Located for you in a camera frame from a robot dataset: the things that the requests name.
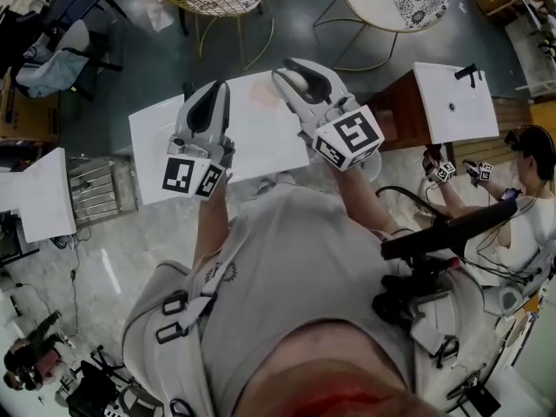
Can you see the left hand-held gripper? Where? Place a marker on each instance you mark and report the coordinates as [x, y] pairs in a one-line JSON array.
[[178, 174]]

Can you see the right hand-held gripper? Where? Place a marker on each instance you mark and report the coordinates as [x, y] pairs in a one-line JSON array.
[[356, 133]]

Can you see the beige soap bar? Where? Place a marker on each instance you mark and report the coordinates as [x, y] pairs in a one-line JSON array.
[[262, 93]]

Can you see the person's left forearm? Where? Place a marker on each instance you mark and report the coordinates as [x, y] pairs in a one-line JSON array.
[[210, 233]]

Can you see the person's right forearm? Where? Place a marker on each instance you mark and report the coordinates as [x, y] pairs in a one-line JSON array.
[[360, 198]]

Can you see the white plastic bucket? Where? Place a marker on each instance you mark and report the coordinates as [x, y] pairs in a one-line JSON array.
[[374, 168]]

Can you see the white round gold-legged chair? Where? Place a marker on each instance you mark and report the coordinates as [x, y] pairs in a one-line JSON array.
[[373, 2]]

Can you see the beige draped cloth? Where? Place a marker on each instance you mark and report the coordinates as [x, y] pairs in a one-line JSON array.
[[158, 7]]

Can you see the steel bar rack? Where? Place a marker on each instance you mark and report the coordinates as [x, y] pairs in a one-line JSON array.
[[102, 189]]

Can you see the white cabinet sink basin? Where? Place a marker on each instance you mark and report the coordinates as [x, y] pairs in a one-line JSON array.
[[456, 111]]

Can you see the black angular faucet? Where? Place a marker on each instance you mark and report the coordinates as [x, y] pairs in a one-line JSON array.
[[469, 74]]

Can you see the light blue cloth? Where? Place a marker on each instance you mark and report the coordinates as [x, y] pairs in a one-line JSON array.
[[52, 74]]

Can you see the person's grey shirt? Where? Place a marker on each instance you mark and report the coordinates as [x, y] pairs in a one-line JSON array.
[[295, 254]]

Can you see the white L-shaped countertop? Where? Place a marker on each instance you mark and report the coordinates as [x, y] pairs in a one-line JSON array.
[[43, 193]]

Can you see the brown cardboard box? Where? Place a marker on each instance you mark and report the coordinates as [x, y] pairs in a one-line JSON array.
[[24, 111]]

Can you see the black flat mounted bar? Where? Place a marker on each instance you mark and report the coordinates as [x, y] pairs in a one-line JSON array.
[[447, 233]]

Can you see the wooden slatted panel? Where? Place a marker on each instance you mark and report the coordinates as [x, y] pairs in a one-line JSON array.
[[512, 115]]

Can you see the black chest-mounted rig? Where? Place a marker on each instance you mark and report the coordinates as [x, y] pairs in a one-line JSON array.
[[391, 306]]

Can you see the person's chin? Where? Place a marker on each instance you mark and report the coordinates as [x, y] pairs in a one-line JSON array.
[[334, 376]]

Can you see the black office chair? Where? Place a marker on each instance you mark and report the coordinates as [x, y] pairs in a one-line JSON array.
[[93, 385]]

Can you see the dark round stool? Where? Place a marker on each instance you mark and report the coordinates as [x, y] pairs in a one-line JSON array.
[[134, 400]]

